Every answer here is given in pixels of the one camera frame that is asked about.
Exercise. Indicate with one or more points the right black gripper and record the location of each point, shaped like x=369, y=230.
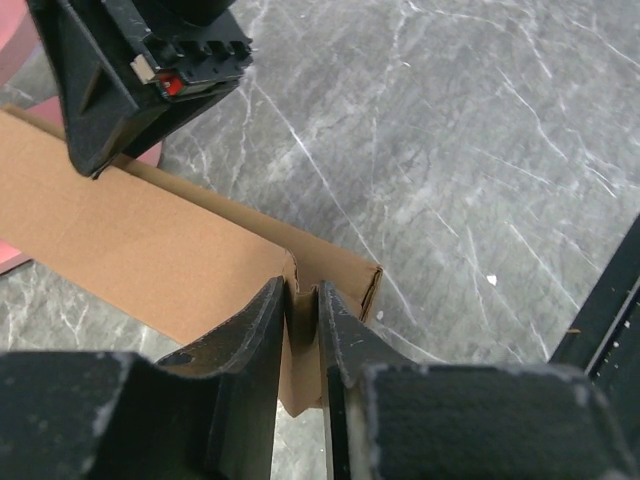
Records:
x=130, y=73

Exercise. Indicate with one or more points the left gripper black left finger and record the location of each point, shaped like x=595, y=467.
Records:
x=206, y=411

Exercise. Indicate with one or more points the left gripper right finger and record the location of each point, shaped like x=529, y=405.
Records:
x=389, y=417

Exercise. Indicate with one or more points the brown cardboard box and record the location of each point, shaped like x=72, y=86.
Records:
x=180, y=258

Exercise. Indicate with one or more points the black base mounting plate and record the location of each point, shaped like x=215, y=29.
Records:
x=603, y=339

